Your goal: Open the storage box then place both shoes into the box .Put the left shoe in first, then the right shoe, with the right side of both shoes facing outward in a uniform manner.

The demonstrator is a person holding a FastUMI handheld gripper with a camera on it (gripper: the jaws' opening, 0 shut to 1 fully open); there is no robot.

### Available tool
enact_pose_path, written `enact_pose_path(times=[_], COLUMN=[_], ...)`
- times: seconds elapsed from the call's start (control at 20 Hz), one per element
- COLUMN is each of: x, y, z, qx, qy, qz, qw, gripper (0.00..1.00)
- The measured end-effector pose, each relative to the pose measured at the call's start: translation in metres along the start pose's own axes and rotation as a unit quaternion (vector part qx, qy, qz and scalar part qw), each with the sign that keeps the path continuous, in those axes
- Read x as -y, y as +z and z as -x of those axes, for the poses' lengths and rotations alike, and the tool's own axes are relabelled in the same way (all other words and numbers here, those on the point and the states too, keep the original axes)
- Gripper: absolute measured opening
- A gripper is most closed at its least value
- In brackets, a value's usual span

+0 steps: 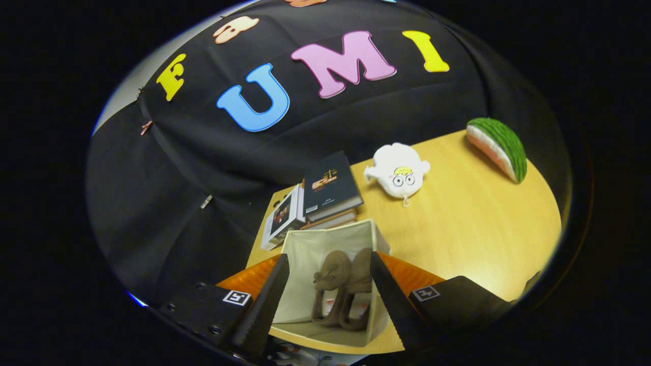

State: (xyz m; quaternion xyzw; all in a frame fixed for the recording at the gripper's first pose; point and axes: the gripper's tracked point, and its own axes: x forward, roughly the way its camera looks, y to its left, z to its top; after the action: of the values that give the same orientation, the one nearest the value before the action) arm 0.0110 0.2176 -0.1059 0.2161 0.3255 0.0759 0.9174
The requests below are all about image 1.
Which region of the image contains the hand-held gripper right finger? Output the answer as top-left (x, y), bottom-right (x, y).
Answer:
top-left (370, 251), bottom-right (514, 352)

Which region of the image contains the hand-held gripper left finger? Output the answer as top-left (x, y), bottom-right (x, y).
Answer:
top-left (158, 253), bottom-right (290, 363)

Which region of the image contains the brown book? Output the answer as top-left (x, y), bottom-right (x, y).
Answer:
top-left (300, 207), bottom-right (358, 231)

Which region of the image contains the white cover book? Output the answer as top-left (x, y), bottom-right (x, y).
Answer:
top-left (260, 184), bottom-right (306, 252)

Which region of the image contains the brown fuzzy shoe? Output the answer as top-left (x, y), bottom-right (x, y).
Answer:
top-left (340, 248), bottom-right (377, 331)
top-left (311, 250), bottom-right (352, 327)

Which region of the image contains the watermelon slice plush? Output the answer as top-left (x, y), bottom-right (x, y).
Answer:
top-left (466, 117), bottom-right (528, 184)

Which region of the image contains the cream fabric storage box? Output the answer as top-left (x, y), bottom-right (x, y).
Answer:
top-left (270, 219), bottom-right (392, 349)

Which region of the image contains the white plush toy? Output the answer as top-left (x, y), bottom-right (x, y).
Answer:
top-left (364, 143), bottom-right (431, 207)

